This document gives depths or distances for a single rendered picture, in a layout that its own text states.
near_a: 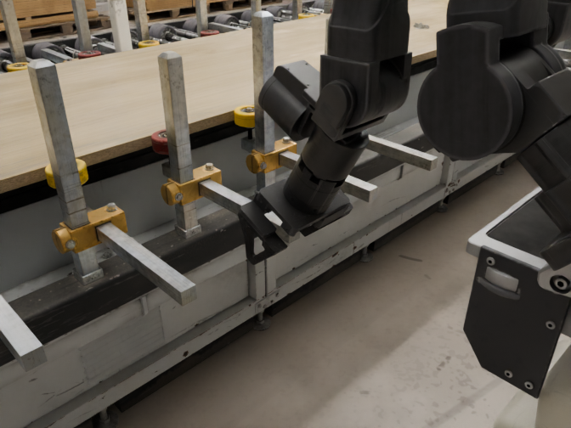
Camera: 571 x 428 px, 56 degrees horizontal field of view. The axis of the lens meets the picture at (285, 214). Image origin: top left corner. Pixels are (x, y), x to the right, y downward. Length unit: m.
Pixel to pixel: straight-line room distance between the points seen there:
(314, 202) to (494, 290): 0.22
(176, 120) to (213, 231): 0.29
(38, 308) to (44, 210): 0.27
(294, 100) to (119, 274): 0.71
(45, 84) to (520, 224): 0.76
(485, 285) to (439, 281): 1.73
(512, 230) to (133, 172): 0.97
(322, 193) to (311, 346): 1.43
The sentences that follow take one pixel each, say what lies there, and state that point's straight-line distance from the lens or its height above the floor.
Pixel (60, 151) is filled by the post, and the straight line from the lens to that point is 1.04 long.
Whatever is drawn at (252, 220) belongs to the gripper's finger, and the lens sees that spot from 0.60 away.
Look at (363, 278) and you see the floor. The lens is 2.30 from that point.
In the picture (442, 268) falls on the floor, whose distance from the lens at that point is 2.44.
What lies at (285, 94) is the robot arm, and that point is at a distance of 0.58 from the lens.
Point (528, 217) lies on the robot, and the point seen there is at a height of 1.04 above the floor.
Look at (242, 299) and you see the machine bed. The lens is 1.91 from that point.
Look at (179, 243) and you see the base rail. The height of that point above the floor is 0.70.
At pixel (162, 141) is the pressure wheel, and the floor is 0.91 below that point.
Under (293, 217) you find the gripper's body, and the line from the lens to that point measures 0.59.
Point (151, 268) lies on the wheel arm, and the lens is 0.96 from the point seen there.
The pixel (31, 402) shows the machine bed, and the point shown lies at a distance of 1.63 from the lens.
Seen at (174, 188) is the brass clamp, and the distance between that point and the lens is 1.19.
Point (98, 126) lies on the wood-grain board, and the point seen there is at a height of 0.90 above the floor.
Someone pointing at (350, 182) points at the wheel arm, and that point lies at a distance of 1.22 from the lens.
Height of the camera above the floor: 1.37
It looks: 30 degrees down
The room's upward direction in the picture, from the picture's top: straight up
